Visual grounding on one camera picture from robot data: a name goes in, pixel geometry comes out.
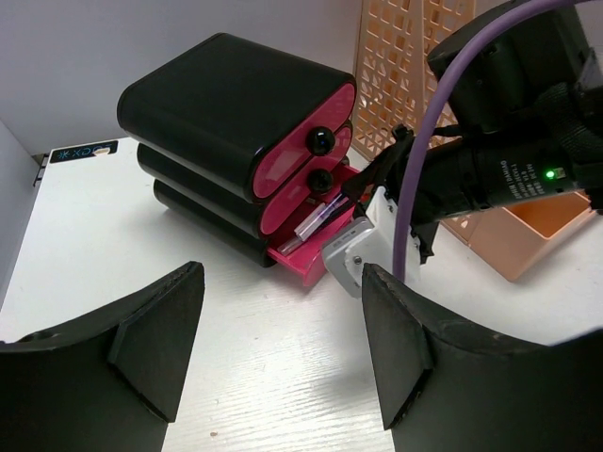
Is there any black pink drawer unit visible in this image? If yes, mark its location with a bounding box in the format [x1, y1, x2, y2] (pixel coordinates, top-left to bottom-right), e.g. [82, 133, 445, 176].
[117, 33, 357, 286]

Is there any orange plastic file organizer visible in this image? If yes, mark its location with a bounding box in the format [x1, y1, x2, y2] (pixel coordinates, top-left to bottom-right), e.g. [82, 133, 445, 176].
[350, 0, 593, 283]

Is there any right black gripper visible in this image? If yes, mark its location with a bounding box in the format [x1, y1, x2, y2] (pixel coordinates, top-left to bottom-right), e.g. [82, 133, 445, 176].
[341, 124, 471, 264]

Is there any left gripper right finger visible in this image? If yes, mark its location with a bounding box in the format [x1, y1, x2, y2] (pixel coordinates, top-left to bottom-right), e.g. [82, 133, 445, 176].
[362, 264, 602, 451]

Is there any red gel pen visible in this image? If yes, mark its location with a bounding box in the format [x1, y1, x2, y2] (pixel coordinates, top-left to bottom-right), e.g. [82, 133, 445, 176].
[277, 235, 305, 256]

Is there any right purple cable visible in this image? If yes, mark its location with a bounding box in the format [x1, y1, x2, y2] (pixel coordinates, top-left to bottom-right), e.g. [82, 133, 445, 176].
[391, 0, 588, 283]

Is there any dark purple gel pen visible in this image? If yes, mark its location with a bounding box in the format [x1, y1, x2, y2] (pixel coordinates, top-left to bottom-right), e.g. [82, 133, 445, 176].
[294, 194, 350, 242]

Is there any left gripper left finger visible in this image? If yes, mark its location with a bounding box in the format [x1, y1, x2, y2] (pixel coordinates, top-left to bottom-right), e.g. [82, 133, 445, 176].
[1, 262, 204, 451]

